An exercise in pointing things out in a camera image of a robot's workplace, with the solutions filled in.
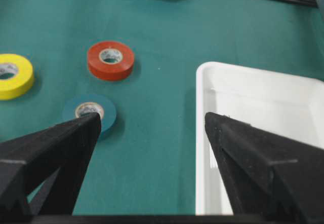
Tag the yellow tape roll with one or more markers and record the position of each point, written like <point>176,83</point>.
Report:
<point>23,76</point>

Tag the red tape roll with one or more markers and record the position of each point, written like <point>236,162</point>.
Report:
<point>110,60</point>

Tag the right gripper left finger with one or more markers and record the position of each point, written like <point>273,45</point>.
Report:
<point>42,172</point>

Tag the white plastic tray case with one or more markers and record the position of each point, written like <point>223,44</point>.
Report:
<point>280,103</point>

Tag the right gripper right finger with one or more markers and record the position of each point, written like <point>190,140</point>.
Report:
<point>266,174</point>

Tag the teal green tape roll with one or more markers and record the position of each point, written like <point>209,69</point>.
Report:
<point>81,106</point>

